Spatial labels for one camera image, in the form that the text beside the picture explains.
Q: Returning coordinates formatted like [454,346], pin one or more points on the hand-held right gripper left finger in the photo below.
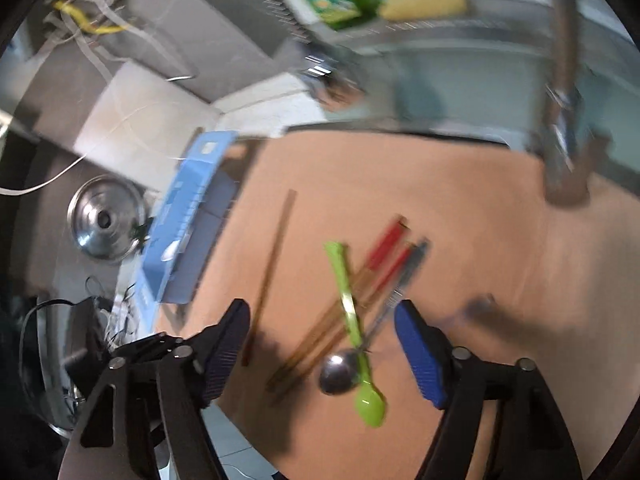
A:
[227,345]

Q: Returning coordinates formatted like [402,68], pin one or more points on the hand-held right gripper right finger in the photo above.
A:
[422,355]

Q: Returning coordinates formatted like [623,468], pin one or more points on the green plastic spoon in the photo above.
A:
[370,402]

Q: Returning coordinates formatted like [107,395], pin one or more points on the metal spoon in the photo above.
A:
[337,372]

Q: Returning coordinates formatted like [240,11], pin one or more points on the brown wooden chopstick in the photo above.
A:
[272,270]

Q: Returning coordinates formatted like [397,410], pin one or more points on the red topped wooden chopstick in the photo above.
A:
[387,240]
[400,267]

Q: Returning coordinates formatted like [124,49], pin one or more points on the blue plastic basket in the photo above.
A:
[175,240]

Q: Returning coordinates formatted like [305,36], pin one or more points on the steel pot lid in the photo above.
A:
[90,220]

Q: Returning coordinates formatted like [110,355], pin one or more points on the brown mat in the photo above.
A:
[450,185]

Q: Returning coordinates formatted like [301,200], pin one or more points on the white cutting board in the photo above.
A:
[140,125]

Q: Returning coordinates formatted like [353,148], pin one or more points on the chrome faucet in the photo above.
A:
[562,60]

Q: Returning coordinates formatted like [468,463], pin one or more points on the yellow sponge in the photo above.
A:
[425,4]

